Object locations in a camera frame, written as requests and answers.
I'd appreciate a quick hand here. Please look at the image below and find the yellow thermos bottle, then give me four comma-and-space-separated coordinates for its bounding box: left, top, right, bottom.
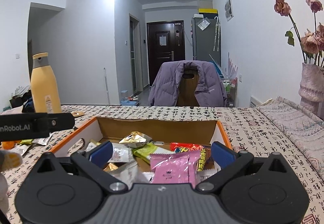
30, 52, 62, 114

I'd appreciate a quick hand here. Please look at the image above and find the dried pink rose bouquet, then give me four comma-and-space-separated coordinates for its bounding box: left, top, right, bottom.
270, 0, 324, 68

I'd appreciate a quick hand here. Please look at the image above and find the green snack bar lower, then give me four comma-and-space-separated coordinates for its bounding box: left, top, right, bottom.
19, 139, 33, 145

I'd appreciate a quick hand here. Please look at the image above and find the pink ceramic vase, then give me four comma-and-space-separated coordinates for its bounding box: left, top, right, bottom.
298, 63, 323, 115

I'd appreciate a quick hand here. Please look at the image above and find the long green snack pack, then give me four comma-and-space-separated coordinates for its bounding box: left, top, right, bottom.
132, 143, 174, 164

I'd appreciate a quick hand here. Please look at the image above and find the orange red cardboard box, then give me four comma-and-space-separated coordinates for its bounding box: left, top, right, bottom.
50, 117, 232, 157

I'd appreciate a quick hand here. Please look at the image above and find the wooden chair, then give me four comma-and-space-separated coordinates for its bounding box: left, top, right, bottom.
176, 69, 199, 107

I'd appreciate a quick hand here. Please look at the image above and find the pink snack pouch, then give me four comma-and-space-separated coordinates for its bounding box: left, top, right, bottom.
150, 153, 199, 188

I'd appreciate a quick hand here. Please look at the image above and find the red noodle snack bag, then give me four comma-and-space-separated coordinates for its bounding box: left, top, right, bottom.
170, 142, 211, 171

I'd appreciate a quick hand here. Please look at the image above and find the purple jacket on chair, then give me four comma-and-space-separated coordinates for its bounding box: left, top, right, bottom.
148, 61, 227, 107

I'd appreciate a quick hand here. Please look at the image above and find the wall picture frame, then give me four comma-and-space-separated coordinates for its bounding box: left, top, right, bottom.
224, 0, 233, 21

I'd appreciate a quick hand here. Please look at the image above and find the white sachet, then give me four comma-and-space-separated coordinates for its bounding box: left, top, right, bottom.
108, 143, 134, 163
32, 133, 53, 146

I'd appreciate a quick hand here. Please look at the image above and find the yellow box on fridge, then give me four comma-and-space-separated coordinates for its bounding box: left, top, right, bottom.
198, 9, 218, 14

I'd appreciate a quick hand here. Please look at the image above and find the small orange cracker packet far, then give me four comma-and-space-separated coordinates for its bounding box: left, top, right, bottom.
71, 111, 85, 118

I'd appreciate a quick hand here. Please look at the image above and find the dark entrance door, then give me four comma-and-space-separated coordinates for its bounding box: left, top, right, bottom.
147, 20, 185, 86

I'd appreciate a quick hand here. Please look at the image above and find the folded pink grey blanket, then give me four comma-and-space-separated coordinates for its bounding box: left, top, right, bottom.
256, 96, 324, 177

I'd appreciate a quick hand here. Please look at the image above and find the white sachet by green bars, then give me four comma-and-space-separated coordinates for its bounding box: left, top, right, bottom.
32, 133, 53, 146

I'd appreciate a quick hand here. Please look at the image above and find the grey refrigerator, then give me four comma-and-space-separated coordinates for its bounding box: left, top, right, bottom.
192, 16, 221, 65

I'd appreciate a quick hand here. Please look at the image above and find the right orange mandarin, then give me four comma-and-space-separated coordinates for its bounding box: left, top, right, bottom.
1, 141, 15, 150

